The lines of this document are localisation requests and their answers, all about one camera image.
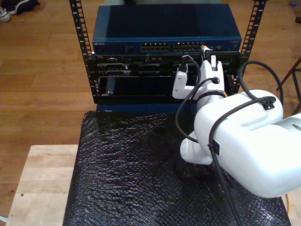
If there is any dark wooden chair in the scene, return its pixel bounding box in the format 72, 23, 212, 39
276, 56, 301, 116

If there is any white sneaker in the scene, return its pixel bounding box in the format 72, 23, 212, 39
0, 7, 12, 23

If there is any dark sneaker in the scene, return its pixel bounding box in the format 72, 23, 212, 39
4, 0, 41, 15

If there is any black bubble mat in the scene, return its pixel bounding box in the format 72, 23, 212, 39
62, 110, 291, 226

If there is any blue network switch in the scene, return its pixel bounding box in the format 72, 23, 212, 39
92, 4, 242, 55

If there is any dark camera cable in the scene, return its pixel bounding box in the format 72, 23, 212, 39
175, 56, 284, 226

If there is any blue metal base panel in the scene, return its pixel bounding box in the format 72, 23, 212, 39
96, 103, 198, 113

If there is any black metal rack frame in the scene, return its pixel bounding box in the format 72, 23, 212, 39
69, 0, 268, 105

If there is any black rack drawer tray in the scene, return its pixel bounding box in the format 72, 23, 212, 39
94, 75, 237, 105

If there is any black server chassis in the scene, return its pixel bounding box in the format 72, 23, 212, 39
93, 54, 240, 77

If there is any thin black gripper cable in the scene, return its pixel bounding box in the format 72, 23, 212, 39
191, 77, 218, 96

